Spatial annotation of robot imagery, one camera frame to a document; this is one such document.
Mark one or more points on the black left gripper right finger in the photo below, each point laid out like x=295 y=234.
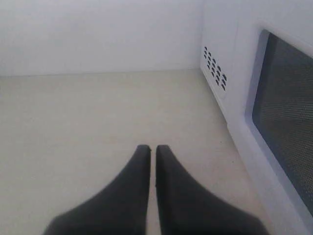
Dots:
x=187 y=208

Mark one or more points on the white microwave oven body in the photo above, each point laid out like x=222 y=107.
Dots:
x=235 y=32

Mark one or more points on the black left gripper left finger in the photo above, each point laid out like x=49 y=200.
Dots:
x=118 y=209

